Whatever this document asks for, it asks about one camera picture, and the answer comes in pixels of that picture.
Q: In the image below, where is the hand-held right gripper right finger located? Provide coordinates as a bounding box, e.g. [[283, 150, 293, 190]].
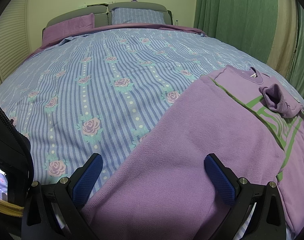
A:
[[204, 153, 287, 240]]

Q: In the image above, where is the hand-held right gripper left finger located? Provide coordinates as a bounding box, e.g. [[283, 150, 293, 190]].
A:
[[21, 153, 103, 240]]

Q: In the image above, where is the purple sweatshirt with green print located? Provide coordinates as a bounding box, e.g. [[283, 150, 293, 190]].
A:
[[80, 65, 304, 240]]

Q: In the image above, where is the blue striped floral blanket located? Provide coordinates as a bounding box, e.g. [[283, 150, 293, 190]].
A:
[[0, 29, 304, 240]]

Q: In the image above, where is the white louvred wardrobe door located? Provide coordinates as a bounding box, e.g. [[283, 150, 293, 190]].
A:
[[0, 0, 32, 90]]

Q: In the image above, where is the purple pillow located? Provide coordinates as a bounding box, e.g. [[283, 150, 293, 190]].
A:
[[43, 14, 95, 44]]

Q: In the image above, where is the green curtain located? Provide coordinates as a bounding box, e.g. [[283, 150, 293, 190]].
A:
[[288, 2, 304, 100], [193, 0, 279, 63]]

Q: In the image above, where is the beige curtain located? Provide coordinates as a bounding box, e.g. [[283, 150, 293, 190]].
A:
[[267, 0, 299, 80]]

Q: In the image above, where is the purple bed sheet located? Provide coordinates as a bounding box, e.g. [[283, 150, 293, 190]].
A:
[[27, 23, 208, 60]]

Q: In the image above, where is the grey padded headboard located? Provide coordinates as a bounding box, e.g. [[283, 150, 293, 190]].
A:
[[42, 2, 173, 43]]

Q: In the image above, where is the blue striped pillow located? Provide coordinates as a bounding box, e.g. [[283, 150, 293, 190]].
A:
[[111, 7, 165, 25]]

